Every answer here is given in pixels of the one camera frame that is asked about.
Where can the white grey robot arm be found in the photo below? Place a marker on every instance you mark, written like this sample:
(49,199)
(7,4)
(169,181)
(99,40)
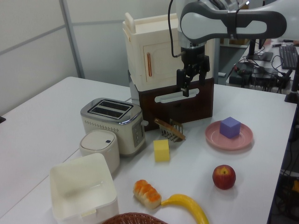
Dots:
(240,23)

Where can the black pole clamp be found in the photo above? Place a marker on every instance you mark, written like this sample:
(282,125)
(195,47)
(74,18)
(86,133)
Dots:
(293,93)

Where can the cream silver toaster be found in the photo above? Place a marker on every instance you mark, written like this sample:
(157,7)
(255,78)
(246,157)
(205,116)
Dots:
(112,123)

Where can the dark brown wooden box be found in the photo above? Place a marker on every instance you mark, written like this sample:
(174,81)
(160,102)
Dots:
(163,112)

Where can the white square plastic container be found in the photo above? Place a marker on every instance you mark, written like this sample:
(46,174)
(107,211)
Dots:
(81,186)

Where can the pink plate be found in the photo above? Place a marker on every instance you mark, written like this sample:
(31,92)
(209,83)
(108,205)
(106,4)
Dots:
(215,137)

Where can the black keyboard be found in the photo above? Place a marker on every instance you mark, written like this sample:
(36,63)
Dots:
(289,57)

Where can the orange-topped bread loaf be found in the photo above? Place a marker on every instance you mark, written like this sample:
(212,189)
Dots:
(147,193)

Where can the cream toy cabinet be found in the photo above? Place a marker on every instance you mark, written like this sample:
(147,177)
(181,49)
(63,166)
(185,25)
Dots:
(154,58)

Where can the black flat object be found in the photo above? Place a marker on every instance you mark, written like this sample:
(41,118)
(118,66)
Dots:
(2,119)

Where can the metal toast rack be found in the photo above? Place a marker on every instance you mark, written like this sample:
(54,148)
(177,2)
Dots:
(171,135)

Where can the small white lidded bin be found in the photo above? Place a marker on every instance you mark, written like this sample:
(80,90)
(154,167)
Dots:
(100,145)

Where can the black monitor stand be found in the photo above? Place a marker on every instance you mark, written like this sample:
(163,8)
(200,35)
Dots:
(258,55)

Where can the brown wicker basket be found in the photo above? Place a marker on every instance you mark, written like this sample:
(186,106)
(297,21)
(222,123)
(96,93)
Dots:
(135,219)

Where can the yellow foam cube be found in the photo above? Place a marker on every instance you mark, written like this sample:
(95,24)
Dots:
(161,151)

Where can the yellow banana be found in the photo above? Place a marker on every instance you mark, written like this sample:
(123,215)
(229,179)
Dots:
(191,205)

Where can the red apple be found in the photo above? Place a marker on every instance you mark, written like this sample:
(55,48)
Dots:
(223,177)

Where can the purple foam cube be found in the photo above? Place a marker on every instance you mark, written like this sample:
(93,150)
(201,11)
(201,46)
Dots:
(230,128)

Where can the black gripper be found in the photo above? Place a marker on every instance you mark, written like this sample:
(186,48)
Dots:
(194,58)

